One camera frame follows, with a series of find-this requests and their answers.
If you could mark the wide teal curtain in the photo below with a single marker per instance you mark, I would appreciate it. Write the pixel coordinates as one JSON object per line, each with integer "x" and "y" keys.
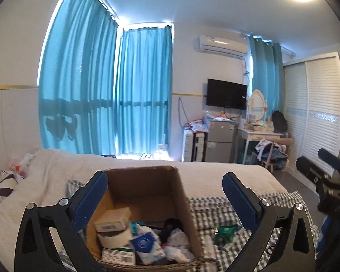
{"x": 79, "y": 76}

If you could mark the wooden chair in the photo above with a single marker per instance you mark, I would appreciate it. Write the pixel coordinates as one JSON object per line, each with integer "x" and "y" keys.
{"x": 286, "y": 141}

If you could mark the brown cardboard box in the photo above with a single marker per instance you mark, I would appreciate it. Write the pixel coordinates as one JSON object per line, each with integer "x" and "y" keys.
{"x": 147, "y": 187}

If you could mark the white bedspread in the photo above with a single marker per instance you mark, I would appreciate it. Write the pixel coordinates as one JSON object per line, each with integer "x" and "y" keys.
{"x": 59, "y": 181}

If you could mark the narrow teal window curtain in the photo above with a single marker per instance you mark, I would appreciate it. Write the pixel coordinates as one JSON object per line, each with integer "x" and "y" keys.
{"x": 144, "y": 90}

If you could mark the white suitcase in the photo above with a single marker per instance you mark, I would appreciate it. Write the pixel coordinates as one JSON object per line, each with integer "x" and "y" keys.
{"x": 188, "y": 146}

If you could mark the green white medicine box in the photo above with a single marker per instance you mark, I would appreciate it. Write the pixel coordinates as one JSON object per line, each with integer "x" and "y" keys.
{"x": 116, "y": 256}

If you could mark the grey white checked blanket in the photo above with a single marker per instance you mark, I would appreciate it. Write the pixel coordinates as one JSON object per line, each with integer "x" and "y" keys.
{"x": 209, "y": 209}

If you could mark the white orange plastic bag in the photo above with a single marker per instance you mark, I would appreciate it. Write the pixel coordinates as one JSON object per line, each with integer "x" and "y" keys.
{"x": 24, "y": 163}

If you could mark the clutter pile on suitcase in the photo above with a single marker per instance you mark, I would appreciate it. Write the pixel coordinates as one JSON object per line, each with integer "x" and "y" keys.
{"x": 197, "y": 126}

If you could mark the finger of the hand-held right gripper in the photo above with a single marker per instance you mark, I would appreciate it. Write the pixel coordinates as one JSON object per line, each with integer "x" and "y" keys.
{"x": 308, "y": 167}
{"x": 333, "y": 158}

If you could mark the beige small box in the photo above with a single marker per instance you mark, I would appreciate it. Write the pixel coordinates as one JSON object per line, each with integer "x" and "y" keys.
{"x": 113, "y": 216}

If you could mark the grey small fridge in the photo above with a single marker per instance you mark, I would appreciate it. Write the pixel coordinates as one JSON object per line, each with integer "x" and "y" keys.
{"x": 218, "y": 136}

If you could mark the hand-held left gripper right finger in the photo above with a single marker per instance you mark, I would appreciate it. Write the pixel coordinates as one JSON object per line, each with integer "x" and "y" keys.
{"x": 240, "y": 201}

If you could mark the oval white mirror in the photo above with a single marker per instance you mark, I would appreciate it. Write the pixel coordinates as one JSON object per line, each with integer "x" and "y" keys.
{"x": 257, "y": 104}

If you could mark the black white patterned pillow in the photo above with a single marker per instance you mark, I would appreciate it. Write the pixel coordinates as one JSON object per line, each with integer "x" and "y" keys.
{"x": 0, "y": 181}

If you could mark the pile of clothes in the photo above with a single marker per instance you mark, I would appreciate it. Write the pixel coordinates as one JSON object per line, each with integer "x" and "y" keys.
{"x": 272, "y": 154}

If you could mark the white tissue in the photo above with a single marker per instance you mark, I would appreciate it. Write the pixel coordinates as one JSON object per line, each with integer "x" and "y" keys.
{"x": 178, "y": 246}

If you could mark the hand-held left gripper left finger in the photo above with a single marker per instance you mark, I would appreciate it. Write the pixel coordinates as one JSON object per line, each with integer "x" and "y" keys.
{"x": 90, "y": 201}

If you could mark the small black item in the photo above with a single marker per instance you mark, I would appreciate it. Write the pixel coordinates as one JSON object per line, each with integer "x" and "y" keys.
{"x": 171, "y": 225}

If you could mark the black backpack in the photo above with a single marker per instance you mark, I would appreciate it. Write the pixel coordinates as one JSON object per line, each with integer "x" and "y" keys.
{"x": 279, "y": 121}

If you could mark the teal corner curtain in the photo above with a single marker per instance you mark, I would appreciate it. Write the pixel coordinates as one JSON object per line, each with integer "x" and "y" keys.
{"x": 266, "y": 70}

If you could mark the blue tissue packet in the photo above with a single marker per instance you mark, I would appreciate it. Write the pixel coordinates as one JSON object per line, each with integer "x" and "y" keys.
{"x": 146, "y": 243}

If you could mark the white tape roll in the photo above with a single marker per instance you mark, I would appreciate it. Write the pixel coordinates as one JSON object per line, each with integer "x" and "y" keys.
{"x": 113, "y": 239}

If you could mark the white louvred wardrobe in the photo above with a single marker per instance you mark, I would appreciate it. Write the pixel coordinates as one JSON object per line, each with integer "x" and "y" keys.
{"x": 320, "y": 90}

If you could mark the white dressing table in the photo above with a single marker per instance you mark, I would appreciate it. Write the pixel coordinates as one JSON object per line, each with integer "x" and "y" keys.
{"x": 252, "y": 134}

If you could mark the green foil packet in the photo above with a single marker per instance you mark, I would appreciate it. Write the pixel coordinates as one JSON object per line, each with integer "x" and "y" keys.
{"x": 226, "y": 233}

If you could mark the black wall television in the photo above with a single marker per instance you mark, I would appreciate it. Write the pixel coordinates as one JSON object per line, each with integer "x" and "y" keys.
{"x": 226, "y": 93}

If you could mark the white air conditioner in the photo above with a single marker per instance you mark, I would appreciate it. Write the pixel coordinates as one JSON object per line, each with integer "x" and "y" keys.
{"x": 223, "y": 45}

